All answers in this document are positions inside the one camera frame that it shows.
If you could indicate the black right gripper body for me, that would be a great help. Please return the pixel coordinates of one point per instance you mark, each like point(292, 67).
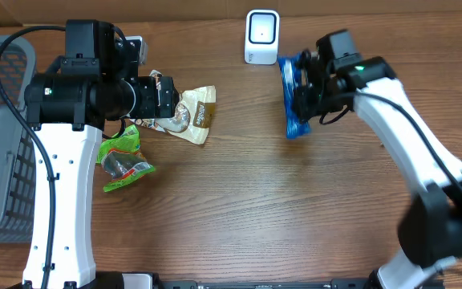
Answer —
point(315, 96)

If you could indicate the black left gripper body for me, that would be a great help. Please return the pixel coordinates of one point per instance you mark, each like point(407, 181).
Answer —
point(147, 103)

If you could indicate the blue oreo packet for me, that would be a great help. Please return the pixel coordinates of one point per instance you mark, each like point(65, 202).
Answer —
point(291, 79)

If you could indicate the beige pastry snack packet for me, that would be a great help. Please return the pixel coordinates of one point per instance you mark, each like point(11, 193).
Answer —
point(193, 116)

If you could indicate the green snack packet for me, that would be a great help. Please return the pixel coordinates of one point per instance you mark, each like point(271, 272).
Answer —
point(123, 160)

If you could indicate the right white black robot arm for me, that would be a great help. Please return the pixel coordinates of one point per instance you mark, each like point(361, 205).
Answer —
point(339, 80)

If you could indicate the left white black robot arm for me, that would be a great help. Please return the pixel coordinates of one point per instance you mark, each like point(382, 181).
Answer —
point(66, 108)

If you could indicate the white barcode scanner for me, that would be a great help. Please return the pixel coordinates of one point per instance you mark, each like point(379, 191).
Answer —
point(262, 37)

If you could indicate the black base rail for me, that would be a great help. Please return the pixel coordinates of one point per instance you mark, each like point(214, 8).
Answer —
point(154, 282)

